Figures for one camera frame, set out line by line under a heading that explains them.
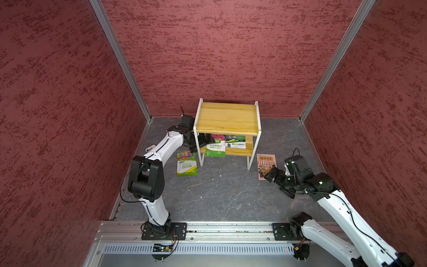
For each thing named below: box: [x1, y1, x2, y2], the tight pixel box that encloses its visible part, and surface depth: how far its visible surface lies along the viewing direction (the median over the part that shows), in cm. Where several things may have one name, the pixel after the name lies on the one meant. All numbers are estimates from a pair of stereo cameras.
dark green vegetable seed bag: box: [224, 134, 247, 150], surface depth 89 cm
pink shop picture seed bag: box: [256, 153, 278, 181], surface depth 99 cm
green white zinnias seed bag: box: [176, 150, 198, 177], surface depth 97 cm
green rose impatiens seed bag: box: [205, 138, 227, 158], surface depth 87 cm
